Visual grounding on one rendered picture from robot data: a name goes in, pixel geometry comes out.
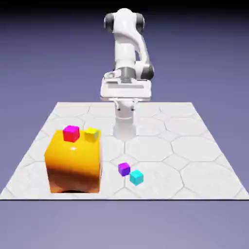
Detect small purple cube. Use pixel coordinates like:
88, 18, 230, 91
118, 162, 131, 177

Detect large orange box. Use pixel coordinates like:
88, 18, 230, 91
44, 129, 102, 194

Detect small red cube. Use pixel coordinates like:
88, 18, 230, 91
62, 125, 81, 142

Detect small yellow cube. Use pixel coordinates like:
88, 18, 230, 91
84, 127, 100, 143

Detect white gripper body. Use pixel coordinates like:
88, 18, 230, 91
100, 78, 152, 102

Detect small cyan cube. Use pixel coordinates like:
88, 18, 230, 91
129, 169, 144, 186

